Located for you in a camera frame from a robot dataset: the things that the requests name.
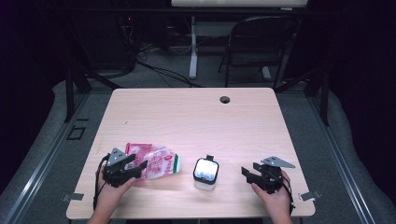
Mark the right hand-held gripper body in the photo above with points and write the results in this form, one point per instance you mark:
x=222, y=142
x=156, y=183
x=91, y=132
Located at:
x=269, y=183

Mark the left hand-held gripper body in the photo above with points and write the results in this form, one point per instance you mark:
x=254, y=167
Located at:
x=115, y=175

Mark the pink and white plastic bag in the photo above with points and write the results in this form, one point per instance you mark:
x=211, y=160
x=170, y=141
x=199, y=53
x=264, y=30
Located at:
x=158, y=161

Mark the clear jar with black lid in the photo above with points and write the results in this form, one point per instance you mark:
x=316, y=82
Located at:
x=206, y=171

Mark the person's right hand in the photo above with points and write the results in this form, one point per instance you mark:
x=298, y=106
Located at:
x=275, y=205

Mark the person's left hand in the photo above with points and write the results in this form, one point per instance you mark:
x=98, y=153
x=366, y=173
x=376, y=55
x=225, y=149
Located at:
x=107, y=199

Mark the grey tape piece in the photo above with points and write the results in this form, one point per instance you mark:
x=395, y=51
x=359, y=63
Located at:
x=309, y=195
x=73, y=197

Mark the black metal stand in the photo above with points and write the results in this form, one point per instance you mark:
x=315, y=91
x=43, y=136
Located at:
x=70, y=93
x=324, y=99

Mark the black folding chair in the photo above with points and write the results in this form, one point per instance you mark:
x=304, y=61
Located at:
x=258, y=59

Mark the dark box with red light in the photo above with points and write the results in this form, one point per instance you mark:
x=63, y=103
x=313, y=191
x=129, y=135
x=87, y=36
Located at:
x=109, y=40

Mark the white desk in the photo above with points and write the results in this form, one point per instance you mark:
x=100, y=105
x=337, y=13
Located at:
x=193, y=46

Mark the aluminium floor rail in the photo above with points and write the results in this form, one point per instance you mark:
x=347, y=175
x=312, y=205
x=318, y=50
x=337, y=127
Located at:
x=40, y=168
x=342, y=161

